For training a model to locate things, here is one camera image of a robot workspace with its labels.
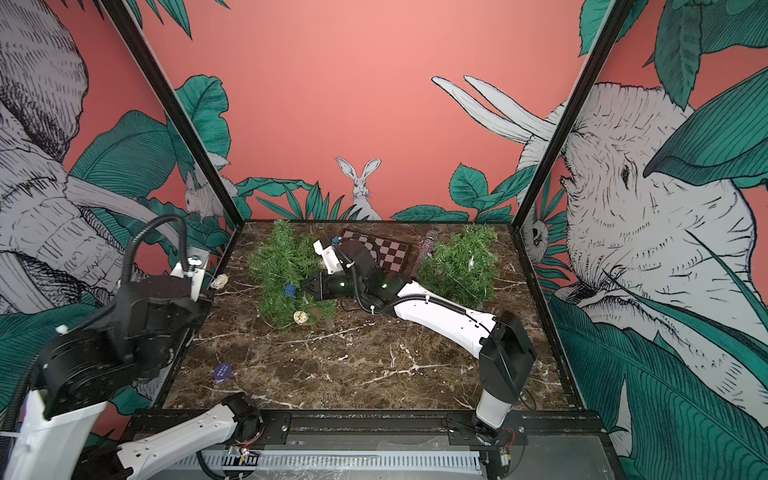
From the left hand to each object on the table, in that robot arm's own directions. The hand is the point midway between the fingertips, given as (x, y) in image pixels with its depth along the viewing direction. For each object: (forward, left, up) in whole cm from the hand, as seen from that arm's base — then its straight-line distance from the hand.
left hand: (189, 276), depth 56 cm
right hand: (+5, -17, -12) cm, 21 cm away
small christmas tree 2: (+9, -57, -12) cm, 59 cm away
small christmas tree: (+10, -13, -9) cm, 19 cm away
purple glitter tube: (+38, -54, -37) cm, 76 cm away
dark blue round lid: (-5, +10, -40) cm, 42 cm away
